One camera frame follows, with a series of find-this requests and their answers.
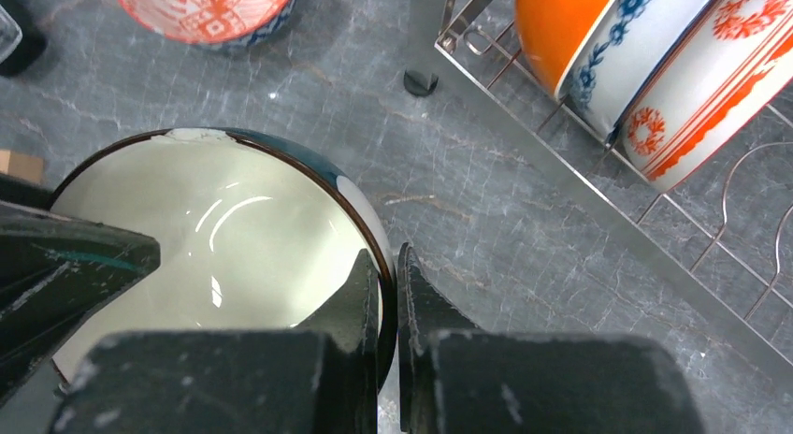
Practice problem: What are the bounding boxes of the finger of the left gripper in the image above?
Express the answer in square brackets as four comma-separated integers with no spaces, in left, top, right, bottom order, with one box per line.
[1,175,161,402]

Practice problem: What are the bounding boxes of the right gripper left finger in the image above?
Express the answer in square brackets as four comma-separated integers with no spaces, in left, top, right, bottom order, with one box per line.
[52,252,379,433]

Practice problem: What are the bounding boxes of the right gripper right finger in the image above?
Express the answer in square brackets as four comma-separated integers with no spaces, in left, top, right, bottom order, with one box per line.
[396,244,705,433]

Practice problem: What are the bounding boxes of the red white patterned bowl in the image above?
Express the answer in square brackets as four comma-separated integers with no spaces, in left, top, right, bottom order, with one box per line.
[118,0,297,51]

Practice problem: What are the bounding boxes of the steel dish rack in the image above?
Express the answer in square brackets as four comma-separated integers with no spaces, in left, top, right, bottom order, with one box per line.
[407,0,792,390]

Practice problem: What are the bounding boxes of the orange bowl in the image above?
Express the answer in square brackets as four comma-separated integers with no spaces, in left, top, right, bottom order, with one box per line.
[514,0,615,97]

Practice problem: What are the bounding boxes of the blue white patterned bowl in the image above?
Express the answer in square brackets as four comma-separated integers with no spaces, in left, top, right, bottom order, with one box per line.
[560,0,713,138]

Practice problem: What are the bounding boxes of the red floral bowl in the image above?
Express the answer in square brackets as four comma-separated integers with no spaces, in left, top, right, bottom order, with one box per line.
[620,0,792,193]

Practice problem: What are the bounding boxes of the wooden cube near base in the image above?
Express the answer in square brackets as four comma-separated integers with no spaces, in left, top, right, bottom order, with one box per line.
[0,149,45,184]

